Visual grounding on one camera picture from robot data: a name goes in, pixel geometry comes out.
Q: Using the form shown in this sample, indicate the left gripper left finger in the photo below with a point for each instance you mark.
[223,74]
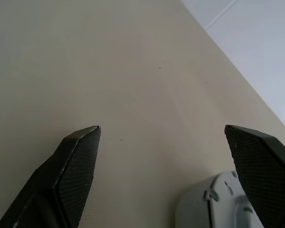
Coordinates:
[61,178]

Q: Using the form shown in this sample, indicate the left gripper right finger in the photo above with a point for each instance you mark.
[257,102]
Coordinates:
[263,175]

